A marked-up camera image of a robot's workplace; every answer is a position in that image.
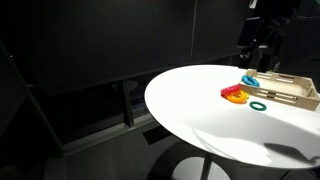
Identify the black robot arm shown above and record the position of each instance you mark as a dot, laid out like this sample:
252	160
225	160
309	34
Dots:
261	32

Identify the wooden slatted tray box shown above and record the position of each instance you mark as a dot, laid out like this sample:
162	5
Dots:
287	89

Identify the white round table base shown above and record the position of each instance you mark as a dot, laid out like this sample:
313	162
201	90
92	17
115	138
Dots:
198	168

